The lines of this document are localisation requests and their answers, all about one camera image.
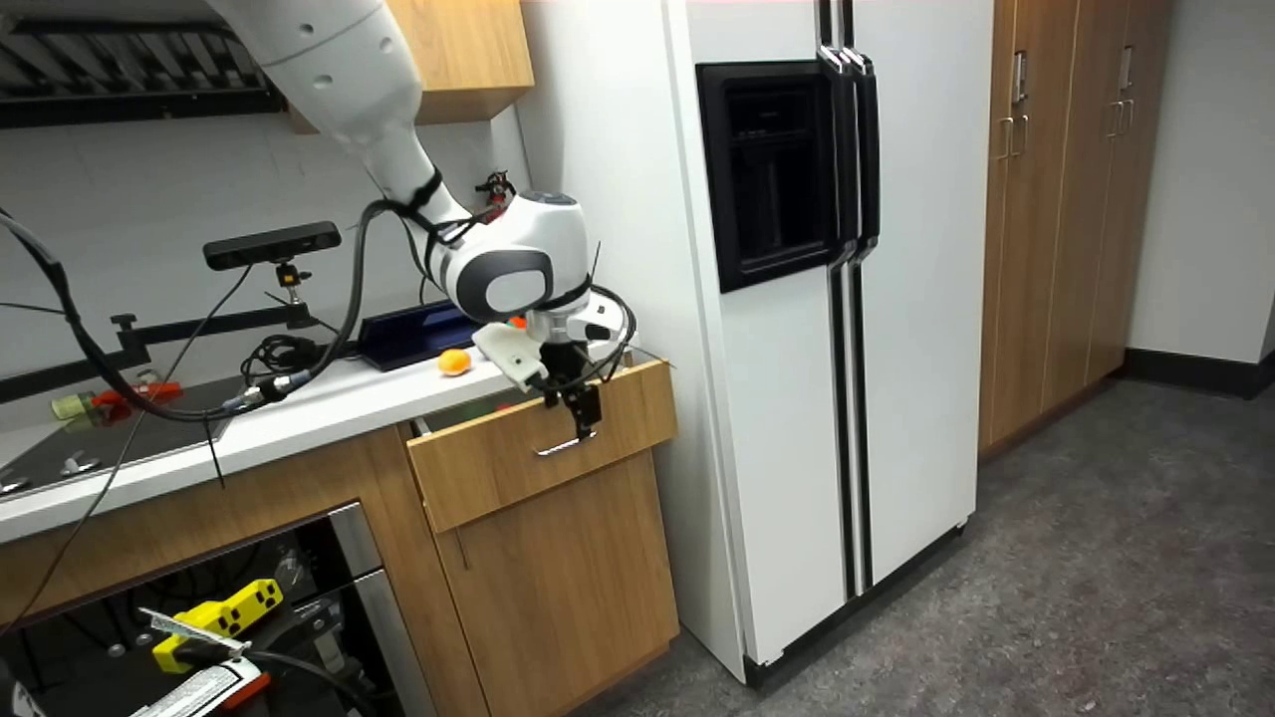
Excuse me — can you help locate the white two-door refrigerator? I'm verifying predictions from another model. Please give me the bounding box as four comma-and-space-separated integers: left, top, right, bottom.
515, 0, 999, 699

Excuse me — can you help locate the wooden base cabinet door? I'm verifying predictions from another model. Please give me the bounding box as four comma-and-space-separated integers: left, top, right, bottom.
430, 447, 686, 717

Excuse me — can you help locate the dark red black fixture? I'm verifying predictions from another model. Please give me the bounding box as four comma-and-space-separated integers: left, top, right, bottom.
476, 167, 523, 222

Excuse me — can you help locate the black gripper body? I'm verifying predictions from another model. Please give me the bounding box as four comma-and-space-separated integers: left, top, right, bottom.
533, 339, 598, 398

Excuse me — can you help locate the dark blue box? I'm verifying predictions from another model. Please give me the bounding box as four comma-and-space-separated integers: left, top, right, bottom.
357, 301, 483, 375

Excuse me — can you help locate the wooden wall cabinet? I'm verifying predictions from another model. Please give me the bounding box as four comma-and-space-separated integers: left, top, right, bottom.
382, 0, 537, 128

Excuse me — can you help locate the wooden base cabinet unit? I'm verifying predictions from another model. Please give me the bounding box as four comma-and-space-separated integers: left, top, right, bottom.
0, 350, 686, 717

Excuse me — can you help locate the small red orange item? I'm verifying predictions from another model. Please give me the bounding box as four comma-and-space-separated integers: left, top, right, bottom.
91, 379, 193, 420

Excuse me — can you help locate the wooden drawer with metal handle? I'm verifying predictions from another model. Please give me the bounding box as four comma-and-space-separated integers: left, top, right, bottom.
402, 355, 686, 541

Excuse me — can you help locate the black baseboard strip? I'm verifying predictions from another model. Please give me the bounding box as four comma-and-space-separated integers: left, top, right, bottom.
1122, 348, 1275, 403

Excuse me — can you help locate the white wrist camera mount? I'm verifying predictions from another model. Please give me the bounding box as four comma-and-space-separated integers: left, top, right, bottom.
472, 295, 630, 398

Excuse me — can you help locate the black wall rack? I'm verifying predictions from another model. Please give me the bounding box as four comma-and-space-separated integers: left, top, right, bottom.
0, 7, 290, 132

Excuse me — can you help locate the black stereo camera bar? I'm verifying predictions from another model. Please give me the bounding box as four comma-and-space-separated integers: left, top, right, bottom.
199, 221, 346, 274

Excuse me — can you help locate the white red device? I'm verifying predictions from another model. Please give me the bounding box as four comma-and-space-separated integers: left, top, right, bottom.
128, 603, 281, 717

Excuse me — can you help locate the small green item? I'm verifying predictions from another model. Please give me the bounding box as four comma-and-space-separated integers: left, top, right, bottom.
48, 390, 100, 427

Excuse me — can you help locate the tall wooden cupboard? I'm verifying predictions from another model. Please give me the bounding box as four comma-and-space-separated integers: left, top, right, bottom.
978, 0, 1179, 461

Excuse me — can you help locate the black flat mat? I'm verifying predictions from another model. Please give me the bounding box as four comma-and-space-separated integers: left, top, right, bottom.
0, 375, 250, 500

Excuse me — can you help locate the black fridge ice dispenser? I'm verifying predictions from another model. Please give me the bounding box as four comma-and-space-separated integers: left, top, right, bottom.
695, 54, 859, 301

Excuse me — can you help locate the yellow tri-tap power plug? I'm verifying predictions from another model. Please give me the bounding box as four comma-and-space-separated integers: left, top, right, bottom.
148, 575, 286, 678

